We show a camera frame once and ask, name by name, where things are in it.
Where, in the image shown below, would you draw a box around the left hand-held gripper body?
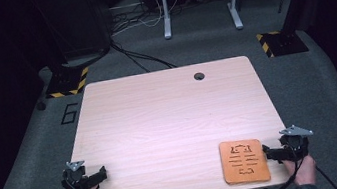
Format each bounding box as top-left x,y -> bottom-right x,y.
57,157 -> 102,189

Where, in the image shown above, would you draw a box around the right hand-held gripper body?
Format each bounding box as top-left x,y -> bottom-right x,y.
276,121 -> 319,165

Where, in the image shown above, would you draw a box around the person's right hand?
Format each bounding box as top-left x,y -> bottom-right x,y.
281,153 -> 320,189

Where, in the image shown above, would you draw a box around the small black round object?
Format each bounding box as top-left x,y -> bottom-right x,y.
34,100 -> 47,112

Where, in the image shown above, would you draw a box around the black stand base hazard tape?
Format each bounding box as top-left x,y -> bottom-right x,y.
255,25 -> 311,61
41,60 -> 93,101

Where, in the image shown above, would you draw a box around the black cabinet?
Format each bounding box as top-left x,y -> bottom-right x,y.
30,0 -> 115,65

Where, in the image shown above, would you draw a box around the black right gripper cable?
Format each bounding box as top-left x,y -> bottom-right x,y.
259,150 -> 337,189

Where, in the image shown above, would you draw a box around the black floor cables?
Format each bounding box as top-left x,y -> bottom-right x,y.
109,31 -> 179,79

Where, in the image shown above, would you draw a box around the white floor cables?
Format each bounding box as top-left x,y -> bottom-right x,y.
106,0 -> 184,37

